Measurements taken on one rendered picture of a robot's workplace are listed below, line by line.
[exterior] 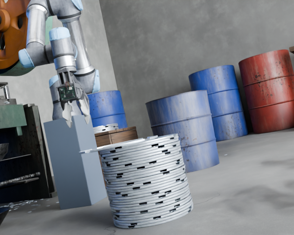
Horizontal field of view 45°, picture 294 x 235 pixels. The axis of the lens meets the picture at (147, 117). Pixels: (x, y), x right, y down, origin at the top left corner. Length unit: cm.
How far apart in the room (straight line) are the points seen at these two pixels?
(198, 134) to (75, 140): 79
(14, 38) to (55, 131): 117
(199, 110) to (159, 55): 325
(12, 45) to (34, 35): 130
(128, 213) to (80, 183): 65
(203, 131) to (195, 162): 20
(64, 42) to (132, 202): 62
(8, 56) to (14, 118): 62
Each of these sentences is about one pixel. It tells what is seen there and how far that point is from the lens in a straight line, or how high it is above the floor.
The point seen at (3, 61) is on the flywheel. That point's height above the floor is 103.
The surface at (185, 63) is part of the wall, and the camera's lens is 518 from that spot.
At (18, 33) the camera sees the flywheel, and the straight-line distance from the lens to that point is 279.
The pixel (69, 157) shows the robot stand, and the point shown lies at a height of 25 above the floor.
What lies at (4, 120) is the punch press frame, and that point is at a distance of 238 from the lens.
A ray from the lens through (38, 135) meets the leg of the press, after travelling 244.
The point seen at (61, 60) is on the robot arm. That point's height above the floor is 61.
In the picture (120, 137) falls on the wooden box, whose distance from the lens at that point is 228.
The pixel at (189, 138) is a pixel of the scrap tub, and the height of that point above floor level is 20.
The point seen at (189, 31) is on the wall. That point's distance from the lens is 520.
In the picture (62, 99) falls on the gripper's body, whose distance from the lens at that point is 129.
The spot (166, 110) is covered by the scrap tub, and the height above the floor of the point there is 40.
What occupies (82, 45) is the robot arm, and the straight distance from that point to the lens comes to 180.
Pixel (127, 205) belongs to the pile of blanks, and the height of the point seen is 8.
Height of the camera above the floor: 30
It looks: 2 degrees up
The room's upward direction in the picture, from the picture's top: 12 degrees counter-clockwise
